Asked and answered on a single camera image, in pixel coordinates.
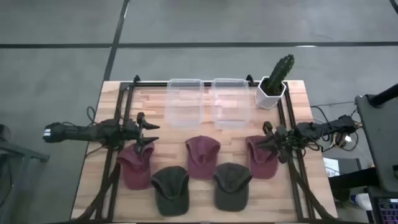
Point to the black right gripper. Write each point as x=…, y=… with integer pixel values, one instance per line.
x=282, y=140

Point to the grey equipment cart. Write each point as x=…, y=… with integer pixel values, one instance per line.
x=379, y=140

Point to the green cactus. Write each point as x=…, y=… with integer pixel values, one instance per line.
x=280, y=73

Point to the clear plastic container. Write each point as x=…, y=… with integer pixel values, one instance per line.
x=185, y=104
x=230, y=104

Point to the dark green baseball cap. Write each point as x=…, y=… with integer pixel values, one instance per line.
x=231, y=189
x=172, y=193

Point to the maroon baseball cap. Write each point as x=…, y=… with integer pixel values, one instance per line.
x=262, y=163
x=202, y=158
x=135, y=171

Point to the backlit keyboard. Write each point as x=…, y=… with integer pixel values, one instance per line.
x=388, y=211

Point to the black aluminium table frame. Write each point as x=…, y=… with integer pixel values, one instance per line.
x=149, y=84

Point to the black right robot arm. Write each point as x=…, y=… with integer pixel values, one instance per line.
x=320, y=128

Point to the white paper sheet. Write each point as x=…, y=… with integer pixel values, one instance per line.
x=330, y=166

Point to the black pole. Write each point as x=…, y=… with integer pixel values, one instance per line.
x=385, y=94

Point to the white plastic bottle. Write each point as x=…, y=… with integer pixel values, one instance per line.
x=362, y=201

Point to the black shelf board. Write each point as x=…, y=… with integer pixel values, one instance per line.
x=354, y=179

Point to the white hexagonal plant pot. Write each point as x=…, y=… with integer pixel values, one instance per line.
x=265, y=101

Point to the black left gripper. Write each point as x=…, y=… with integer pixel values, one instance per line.
x=139, y=133

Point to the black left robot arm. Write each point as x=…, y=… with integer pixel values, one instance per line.
x=81, y=132

